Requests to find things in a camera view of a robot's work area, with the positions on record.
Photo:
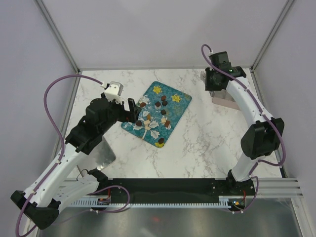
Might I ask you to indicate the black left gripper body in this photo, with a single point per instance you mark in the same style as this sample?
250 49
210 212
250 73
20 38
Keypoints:
117 113

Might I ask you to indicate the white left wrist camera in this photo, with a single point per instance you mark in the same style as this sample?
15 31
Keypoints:
113 92

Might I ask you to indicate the white cable duct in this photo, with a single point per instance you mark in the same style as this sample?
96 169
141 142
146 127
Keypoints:
97 202

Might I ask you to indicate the metal tongs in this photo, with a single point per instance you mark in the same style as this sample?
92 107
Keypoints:
205 79

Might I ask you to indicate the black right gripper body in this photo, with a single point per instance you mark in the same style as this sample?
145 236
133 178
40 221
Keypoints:
211 84

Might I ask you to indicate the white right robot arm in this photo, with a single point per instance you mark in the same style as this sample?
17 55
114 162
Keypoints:
264 134

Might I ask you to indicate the pink chocolate tin box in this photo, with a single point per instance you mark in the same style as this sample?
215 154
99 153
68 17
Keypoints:
223 98

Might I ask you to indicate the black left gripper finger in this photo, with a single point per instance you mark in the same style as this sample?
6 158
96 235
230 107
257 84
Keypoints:
133 109
132 118

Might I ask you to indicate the metal tin lid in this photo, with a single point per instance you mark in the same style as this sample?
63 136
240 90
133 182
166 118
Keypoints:
102 155

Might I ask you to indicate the teal floral tray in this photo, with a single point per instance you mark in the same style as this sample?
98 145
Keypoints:
177 103

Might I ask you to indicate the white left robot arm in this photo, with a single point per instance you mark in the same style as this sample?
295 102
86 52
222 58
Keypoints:
43 200

